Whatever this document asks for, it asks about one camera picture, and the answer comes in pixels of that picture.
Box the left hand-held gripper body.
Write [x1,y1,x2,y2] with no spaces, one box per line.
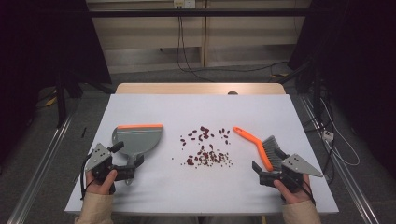
[85,143,136,183]

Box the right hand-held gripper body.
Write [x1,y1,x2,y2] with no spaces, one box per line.
[259,153,324,192]

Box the orange brush with grey bristles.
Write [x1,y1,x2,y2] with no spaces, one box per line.
[233,126,286,173]

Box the grey dustpan with orange edge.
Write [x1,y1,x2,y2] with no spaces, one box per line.
[111,123,164,186]

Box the scatter of red beans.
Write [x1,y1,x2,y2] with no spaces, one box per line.
[170,125,233,170]

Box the person's right hand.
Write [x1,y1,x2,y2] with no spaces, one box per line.
[273,174,312,205]

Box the person's left hand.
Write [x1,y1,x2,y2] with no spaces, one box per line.
[85,169,119,196]

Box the white power strip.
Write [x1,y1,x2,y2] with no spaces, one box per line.
[321,130,335,143]

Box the white table mat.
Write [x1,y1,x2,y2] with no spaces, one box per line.
[64,93,340,216]

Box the black metal stand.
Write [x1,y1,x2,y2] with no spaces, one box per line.
[53,68,117,129]

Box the wooden table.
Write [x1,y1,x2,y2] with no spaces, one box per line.
[115,82,287,96]

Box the black curtain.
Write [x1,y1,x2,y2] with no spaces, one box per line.
[0,0,112,162]
[287,0,396,180]

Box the black horizontal bar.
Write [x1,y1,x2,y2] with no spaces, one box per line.
[88,8,314,18]

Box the left hand-held gripper black cable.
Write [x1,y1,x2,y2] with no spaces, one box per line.
[79,151,94,201]

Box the hand-held gripper black cable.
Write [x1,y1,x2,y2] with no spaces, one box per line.
[79,151,94,201]
[297,177,317,206]

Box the right hand-held gripper black cable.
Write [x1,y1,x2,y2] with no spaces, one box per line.
[297,177,317,206]

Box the aluminium floor rail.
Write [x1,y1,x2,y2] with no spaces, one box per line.
[298,94,382,224]
[6,108,78,224]

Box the white floor cable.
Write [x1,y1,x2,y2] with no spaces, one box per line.
[319,97,361,167]

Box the black hanging wall cable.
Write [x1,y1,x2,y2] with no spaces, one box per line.
[176,15,216,83]

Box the white wall socket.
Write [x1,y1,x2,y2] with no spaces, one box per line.
[173,0,197,9]

